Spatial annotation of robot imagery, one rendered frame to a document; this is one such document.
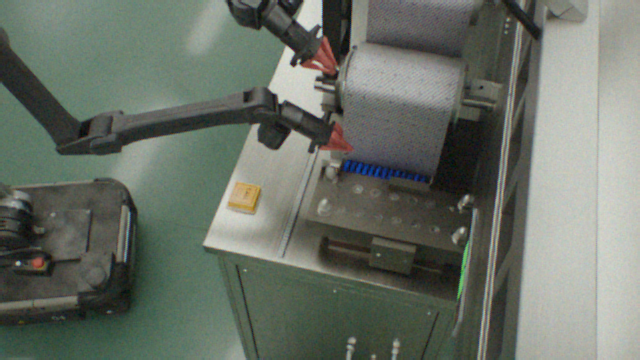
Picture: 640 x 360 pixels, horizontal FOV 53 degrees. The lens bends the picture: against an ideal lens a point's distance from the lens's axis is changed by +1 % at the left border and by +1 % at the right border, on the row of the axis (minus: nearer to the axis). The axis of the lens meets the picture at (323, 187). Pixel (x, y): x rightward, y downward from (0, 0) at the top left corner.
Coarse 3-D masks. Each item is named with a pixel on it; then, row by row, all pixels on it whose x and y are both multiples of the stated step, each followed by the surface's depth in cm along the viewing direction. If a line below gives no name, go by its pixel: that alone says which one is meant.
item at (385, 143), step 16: (352, 128) 148; (368, 128) 147; (384, 128) 145; (400, 128) 144; (416, 128) 143; (352, 144) 153; (368, 144) 152; (384, 144) 150; (400, 144) 149; (416, 144) 147; (432, 144) 146; (352, 160) 158; (368, 160) 157; (384, 160) 155; (400, 160) 153; (416, 160) 152; (432, 160) 150
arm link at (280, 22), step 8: (272, 0) 139; (280, 0) 139; (272, 8) 137; (280, 8) 137; (288, 8) 140; (264, 16) 137; (272, 16) 136; (280, 16) 137; (288, 16) 138; (264, 24) 138; (272, 24) 137; (280, 24) 137; (288, 24) 138; (272, 32) 139; (280, 32) 138
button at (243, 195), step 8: (240, 184) 167; (248, 184) 167; (232, 192) 165; (240, 192) 165; (248, 192) 165; (256, 192) 165; (232, 200) 164; (240, 200) 164; (248, 200) 164; (256, 200) 165; (240, 208) 165; (248, 208) 164
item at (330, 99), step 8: (328, 80) 152; (336, 80) 150; (328, 88) 152; (328, 96) 156; (336, 96) 152; (320, 104) 156; (328, 104) 155; (336, 104) 154; (336, 112) 156; (336, 120) 160; (328, 152) 175; (336, 152) 171; (328, 160) 173; (336, 160) 173
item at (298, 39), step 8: (296, 24) 139; (288, 32) 138; (296, 32) 139; (304, 32) 140; (312, 32) 142; (280, 40) 141; (288, 40) 139; (296, 40) 139; (304, 40) 140; (312, 40) 140; (296, 48) 140; (304, 48) 139; (296, 56) 141; (304, 56) 139; (296, 64) 141
